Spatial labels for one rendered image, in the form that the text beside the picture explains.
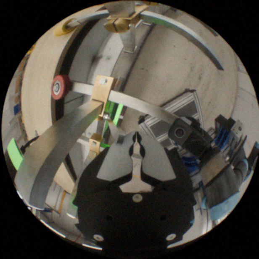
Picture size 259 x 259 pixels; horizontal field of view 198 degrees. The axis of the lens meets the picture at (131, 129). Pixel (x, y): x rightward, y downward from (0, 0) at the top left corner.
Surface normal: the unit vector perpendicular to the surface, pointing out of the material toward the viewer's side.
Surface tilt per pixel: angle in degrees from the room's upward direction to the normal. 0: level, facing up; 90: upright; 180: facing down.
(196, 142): 29
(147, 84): 0
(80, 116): 90
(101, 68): 0
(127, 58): 0
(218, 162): 91
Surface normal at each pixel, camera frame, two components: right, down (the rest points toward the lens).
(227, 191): -0.61, -0.70
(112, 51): -0.04, 0.51
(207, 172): -0.99, -0.14
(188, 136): -0.48, 0.26
